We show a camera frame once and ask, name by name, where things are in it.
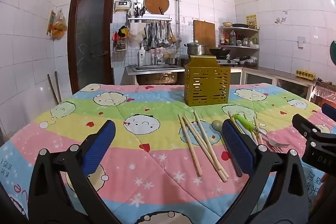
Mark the corner wall shelf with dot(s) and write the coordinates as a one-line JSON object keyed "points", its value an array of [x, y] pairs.
{"points": [[244, 47]]}

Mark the stack of dishes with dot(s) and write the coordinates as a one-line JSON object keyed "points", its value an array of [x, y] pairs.
{"points": [[249, 61]]}

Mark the yellow perforated utensil holder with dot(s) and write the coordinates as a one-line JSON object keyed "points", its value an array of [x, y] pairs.
{"points": [[207, 87]]}

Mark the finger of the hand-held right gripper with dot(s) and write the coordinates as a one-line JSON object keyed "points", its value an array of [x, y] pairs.
{"points": [[304, 125], [329, 111]]}

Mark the person's right hand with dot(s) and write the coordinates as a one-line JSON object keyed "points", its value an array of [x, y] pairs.
{"points": [[323, 187]]}

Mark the steel sink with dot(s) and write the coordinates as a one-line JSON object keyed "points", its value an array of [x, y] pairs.
{"points": [[157, 74]]}

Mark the yellow wall poster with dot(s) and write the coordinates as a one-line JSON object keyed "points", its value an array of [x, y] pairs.
{"points": [[251, 21]]}

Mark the pale green spoon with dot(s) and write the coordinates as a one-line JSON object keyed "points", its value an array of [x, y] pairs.
{"points": [[217, 125]]}

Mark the rectangular wooden cutting board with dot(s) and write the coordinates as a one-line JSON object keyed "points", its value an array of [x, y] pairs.
{"points": [[204, 32]]}

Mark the white wall socket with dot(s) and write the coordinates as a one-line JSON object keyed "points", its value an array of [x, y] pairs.
{"points": [[301, 41]]}

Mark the gas stove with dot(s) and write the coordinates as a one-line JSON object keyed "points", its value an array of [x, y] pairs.
{"points": [[228, 61]]}

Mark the cooking oil bottle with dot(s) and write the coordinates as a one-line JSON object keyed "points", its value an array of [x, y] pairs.
{"points": [[232, 39]]}

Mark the dark wooden glass door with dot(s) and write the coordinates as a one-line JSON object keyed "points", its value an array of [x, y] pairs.
{"points": [[92, 43]]}

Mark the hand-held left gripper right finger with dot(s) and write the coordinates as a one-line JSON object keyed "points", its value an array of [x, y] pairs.
{"points": [[236, 145]]}

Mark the hanging green yellow packet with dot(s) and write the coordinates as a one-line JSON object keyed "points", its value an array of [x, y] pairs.
{"points": [[51, 22]]}

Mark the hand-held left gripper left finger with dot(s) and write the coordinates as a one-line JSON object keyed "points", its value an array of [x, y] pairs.
{"points": [[101, 145]]}

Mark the metal faucet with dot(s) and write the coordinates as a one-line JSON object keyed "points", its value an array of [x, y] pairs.
{"points": [[157, 56]]}

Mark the white wall control box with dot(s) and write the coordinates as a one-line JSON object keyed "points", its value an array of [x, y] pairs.
{"points": [[122, 6]]}

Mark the metal kettle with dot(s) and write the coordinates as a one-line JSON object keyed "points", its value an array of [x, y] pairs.
{"points": [[245, 42]]}

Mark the hanging white cloth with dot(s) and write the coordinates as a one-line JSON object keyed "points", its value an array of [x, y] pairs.
{"points": [[136, 31]]}

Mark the wall stickers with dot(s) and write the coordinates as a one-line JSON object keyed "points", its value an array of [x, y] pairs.
{"points": [[281, 19]]}

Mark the dark flat pan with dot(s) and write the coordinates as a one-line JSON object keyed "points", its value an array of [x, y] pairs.
{"points": [[240, 25]]}

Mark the cartoon printed blanket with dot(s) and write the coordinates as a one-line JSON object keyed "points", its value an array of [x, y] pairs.
{"points": [[157, 161]]}

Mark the steel pot with lid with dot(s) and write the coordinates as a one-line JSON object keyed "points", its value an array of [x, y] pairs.
{"points": [[195, 49]]}

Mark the white soap bottle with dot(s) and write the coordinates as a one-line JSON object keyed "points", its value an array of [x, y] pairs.
{"points": [[142, 57]]}

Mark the black knife holder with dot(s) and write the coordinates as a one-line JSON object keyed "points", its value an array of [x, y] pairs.
{"points": [[138, 11]]}

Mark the green round object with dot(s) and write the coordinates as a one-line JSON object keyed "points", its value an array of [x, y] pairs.
{"points": [[334, 53]]}

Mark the wooden stick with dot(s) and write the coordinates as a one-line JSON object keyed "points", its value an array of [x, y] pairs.
{"points": [[53, 90], [58, 87]]}

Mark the bowl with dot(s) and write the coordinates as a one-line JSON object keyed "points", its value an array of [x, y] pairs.
{"points": [[227, 24]]}

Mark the kitchen counter cabinet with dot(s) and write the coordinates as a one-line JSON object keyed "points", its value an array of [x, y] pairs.
{"points": [[262, 78]]}

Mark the round wooden board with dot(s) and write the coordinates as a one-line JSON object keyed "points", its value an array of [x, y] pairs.
{"points": [[155, 2]]}

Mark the white wall rack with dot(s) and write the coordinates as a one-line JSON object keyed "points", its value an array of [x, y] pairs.
{"points": [[149, 18]]}

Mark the clear plastic sheet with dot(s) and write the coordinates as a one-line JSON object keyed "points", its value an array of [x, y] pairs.
{"points": [[325, 91]]}

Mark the black wok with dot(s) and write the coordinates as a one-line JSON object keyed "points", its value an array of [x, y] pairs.
{"points": [[220, 51]]}

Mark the yellow egg carton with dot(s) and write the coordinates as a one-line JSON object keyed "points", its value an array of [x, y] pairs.
{"points": [[305, 74]]}

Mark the hanging plastic bag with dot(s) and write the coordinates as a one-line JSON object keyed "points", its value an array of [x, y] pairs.
{"points": [[59, 27]]}

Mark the row of hanging metal ladles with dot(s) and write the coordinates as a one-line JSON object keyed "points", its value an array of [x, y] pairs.
{"points": [[160, 35]]}

